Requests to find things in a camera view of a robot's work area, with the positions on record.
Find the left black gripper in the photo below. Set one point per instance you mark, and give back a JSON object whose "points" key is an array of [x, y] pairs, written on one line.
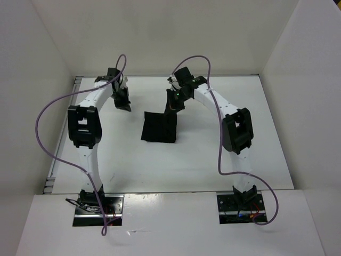
{"points": [[125, 104]]}

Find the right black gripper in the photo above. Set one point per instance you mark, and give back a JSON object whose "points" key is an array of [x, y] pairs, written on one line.
{"points": [[171, 106]]}

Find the black skirt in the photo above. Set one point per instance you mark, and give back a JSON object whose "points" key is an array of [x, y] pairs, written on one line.
{"points": [[159, 127]]}

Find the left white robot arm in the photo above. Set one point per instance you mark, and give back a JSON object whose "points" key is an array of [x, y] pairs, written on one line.
{"points": [[85, 131]]}

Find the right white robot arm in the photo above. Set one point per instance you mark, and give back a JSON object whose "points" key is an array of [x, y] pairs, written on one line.
{"points": [[236, 129]]}

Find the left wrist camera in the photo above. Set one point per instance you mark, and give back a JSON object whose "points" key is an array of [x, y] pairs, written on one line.
{"points": [[112, 74]]}

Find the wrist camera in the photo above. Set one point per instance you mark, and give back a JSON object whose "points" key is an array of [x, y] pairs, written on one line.
{"points": [[183, 77], [112, 74]]}

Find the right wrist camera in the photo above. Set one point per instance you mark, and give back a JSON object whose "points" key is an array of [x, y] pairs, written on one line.
{"points": [[183, 77]]}

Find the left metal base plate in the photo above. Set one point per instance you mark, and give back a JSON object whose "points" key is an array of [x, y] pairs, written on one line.
{"points": [[90, 216]]}

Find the metal base plate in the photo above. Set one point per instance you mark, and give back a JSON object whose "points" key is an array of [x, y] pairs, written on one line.
{"points": [[90, 216], [230, 213]]}

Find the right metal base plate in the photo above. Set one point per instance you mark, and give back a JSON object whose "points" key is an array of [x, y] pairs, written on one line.
{"points": [[230, 213]]}

